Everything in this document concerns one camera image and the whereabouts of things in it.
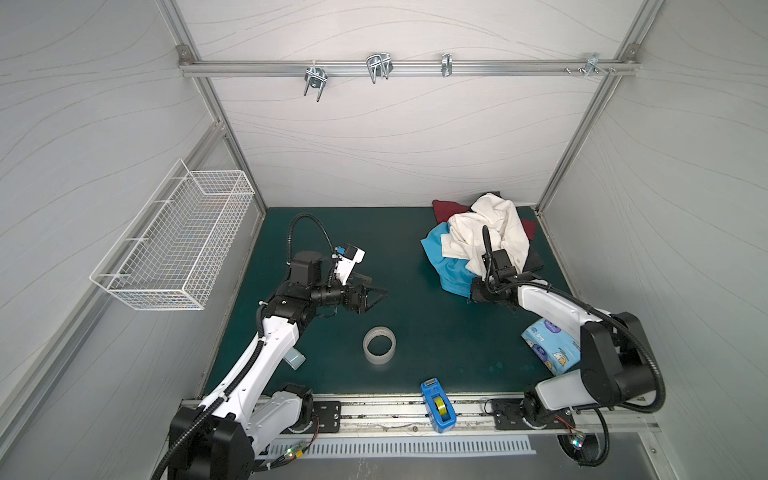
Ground turquoise blue cloth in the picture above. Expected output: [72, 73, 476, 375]
[421, 222, 476, 299]

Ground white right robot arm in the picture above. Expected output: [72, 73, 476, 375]
[471, 248, 667, 426]

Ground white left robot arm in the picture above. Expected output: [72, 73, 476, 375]
[152, 245, 387, 479]

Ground cream white cloth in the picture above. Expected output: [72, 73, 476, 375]
[441, 193, 530, 276]

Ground maroon red cloth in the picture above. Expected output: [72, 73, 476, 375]
[432, 200, 537, 240]

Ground clear tape roll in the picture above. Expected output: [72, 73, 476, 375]
[362, 326, 397, 366]

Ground blue tape dispenser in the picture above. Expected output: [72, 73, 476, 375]
[420, 378, 457, 434]

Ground dark grey denim jeans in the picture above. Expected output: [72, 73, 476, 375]
[523, 244, 544, 272]

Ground blue tissue pack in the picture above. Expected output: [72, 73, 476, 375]
[521, 318, 581, 376]

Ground metal u-bolt clamp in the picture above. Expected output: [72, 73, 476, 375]
[365, 52, 393, 84]
[303, 66, 328, 102]

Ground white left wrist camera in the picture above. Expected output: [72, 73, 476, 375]
[333, 244, 365, 286]

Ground black corrugated left cable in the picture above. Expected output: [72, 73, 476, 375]
[286, 213, 335, 265]

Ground black corrugated cable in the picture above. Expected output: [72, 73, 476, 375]
[286, 213, 335, 265]
[481, 224, 667, 415]

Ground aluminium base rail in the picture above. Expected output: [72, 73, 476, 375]
[314, 392, 661, 436]

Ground black corrugated right cable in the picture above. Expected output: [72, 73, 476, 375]
[481, 224, 667, 415]

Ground white slotted cable duct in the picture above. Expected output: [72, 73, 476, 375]
[303, 434, 536, 460]

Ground white wire basket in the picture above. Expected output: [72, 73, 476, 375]
[89, 159, 255, 311]

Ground small metal bracket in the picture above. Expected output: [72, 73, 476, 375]
[441, 53, 453, 78]

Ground metal crossbar rail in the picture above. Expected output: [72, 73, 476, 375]
[180, 57, 641, 78]

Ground metal bolt bracket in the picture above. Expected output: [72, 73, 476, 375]
[564, 53, 617, 78]

